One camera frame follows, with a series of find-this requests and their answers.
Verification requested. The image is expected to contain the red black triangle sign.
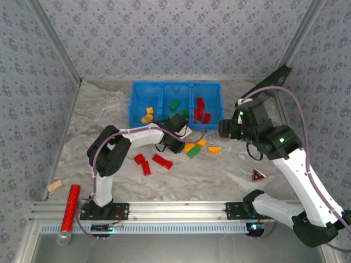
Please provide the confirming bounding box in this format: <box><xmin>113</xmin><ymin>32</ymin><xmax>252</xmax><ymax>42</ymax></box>
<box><xmin>251</xmin><ymin>168</ymin><xmax>266</xmax><ymax>182</ymax></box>

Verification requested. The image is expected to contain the black perforated panel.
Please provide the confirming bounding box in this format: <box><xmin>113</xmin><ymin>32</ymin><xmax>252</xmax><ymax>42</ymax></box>
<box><xmin>235</xmin><ymin>65</ymin><xmax>292</xmax><ymax>110</ymax></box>

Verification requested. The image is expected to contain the blue three-compartment plastic bin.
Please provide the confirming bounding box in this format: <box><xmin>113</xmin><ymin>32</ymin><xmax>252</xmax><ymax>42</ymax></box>
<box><xmin>127</xmin><ymin>81</ymin><xmax>226</xmax><ymax>131</ymax></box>

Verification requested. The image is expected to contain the right electronics board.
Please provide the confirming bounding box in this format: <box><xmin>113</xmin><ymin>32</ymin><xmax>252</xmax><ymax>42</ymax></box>
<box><xmin>245</xmin><ymin>222</ymin><xmax>267</xmax><ymax>233</ymax></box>

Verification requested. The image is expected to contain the electronics board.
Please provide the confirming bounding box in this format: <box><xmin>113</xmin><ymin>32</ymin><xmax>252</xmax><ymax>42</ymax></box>
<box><xmin>245</xmin><ymin>222</ymin><xmax>267</xmax><ymax>233</ymax></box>
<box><xmin>91</xmin><ymin>223</ymin><xmax>124</xmax><ymax>233</ymax></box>

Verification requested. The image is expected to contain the left electronics board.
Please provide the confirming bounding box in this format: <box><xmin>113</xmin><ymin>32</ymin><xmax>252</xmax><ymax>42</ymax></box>
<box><xmin>91</xmin><ymin>223</ymin><xmax>124</xmax><ymax>233</ymax></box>

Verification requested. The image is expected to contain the red glitter tube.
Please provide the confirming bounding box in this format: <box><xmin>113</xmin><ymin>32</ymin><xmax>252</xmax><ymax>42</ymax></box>
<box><xmin>56</xmin><ymin>185</ymin><xmax>81</xmax><ymax>245</ymax></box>

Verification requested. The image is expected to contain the small wooden block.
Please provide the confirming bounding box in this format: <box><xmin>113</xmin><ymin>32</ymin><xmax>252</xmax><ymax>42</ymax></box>
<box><xmin>47</xmin><ymin>180</ymin><xmax>63</xmax><ymax>192</ymax></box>

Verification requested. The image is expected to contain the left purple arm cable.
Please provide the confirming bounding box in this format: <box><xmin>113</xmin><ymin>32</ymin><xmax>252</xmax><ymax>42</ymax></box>
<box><xmin>76</xmin><ymin>118</ymin><xmax>206</xmax><ymax>242</ymax></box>

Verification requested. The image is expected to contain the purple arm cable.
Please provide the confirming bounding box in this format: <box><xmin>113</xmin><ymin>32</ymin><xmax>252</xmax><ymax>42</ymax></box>
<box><xmin>76</xmin><ymin>118</ymin><xmax>206</xmax><ymax>242</ymax></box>
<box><xmin>238</xmin><ymin>86</ymin><xmax>351</xmax><ymax>251</ymax></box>

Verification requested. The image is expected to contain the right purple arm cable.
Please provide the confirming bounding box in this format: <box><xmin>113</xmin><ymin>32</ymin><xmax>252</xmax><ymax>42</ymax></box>
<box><xmin>238</xmin><ymin>86</ymin><xmax>351</xmax><ymax>251</ymax></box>

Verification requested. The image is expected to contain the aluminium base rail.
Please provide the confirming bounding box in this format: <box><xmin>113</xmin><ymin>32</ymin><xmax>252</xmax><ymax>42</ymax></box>
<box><xmin>29</xmin><ymin>201</ymin><xmax>305</xmax><ymax>221</ymax></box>

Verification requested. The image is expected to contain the white slotted cable duct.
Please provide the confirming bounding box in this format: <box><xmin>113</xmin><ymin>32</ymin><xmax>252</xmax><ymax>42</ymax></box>
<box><xmin>39</xmin><ymin>222</ymin><xmax>247</xmax><ymax>235</ymax></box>

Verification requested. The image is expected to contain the aluminium frame post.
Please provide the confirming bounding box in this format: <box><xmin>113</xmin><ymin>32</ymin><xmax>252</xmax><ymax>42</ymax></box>
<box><xmin>27</xmin><ymin>0</ymin><xmax>83</xmax><ymax>84</ymax></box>
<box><xmin>281</xmin><ymin>0</ymin><xmax>329</xmax><ymax>69</ymax></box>

